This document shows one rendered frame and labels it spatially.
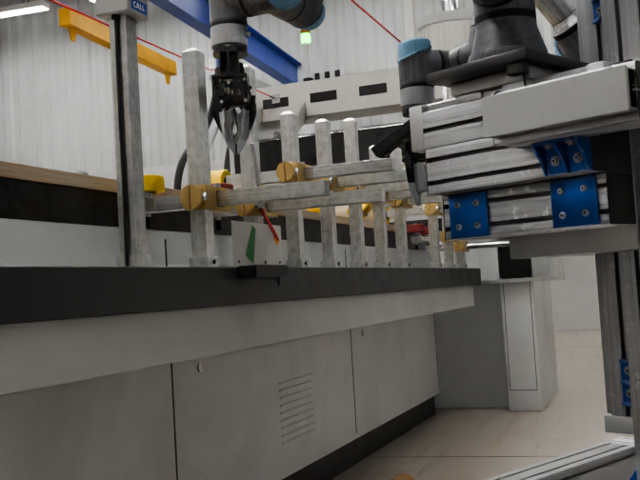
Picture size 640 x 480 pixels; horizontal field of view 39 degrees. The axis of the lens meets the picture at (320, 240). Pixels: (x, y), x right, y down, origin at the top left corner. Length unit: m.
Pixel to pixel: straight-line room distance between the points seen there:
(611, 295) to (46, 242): 1.09
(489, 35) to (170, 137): 10.56
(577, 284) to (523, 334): 6.36
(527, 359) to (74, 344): 3.26
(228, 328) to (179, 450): 0.36
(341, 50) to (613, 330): 9.92
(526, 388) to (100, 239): 2.96
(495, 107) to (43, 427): 0.99
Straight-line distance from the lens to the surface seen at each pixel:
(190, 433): 2.21
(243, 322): 2.01
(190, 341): 1.80
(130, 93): 1.65
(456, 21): 8.94
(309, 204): 2.07
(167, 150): 12.20
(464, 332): 4.67
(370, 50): 11.46
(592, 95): 1.46
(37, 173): 1.76
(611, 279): 1.85
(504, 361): 4.64
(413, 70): 2.01
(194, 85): 1.89
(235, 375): 2.42
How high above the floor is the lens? 0.64
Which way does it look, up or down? 3 degrees up
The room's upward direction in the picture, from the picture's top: 3 degrees counter-clockwise
